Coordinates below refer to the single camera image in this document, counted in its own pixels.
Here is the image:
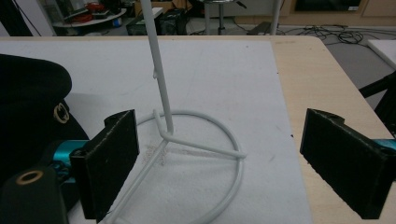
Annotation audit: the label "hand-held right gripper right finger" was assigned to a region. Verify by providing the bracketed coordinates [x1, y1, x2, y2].
[299, 107, 396, 220]

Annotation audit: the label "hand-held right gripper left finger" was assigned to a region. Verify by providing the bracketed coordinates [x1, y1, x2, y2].
[50, 109, 140, 223]

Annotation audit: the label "white metal stand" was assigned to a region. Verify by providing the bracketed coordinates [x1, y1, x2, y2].
[102, 0, 248, 224]

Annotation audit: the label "black stand legs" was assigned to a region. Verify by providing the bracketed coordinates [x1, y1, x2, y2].
[359, 71, 396, 138]

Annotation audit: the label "white side table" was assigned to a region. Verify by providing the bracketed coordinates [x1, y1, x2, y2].
[367, 38, 396, 70]

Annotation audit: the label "white felt mat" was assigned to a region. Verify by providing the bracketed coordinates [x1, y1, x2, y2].
[0, 38, 314, 224]

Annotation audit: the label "round white table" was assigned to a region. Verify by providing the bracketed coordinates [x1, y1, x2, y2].
[51, 7, 129, 30]

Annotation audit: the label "black box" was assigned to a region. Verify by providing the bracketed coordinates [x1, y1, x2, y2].
[159, 8, 189, 35]

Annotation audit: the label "red object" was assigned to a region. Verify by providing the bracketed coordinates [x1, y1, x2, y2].
[83, 2, 106, 13]

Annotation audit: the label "dark monitor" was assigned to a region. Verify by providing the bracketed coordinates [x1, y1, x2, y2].
[293, 0, 362, 13]

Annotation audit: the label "white pole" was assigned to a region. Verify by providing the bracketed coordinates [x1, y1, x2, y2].
[270, 0, 283, 35]

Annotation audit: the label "metal stool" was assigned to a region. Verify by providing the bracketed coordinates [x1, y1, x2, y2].
[204, 0, 239, 35]

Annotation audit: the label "black cables on floor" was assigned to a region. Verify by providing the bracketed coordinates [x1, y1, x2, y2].
[278, 23, 366, 45]

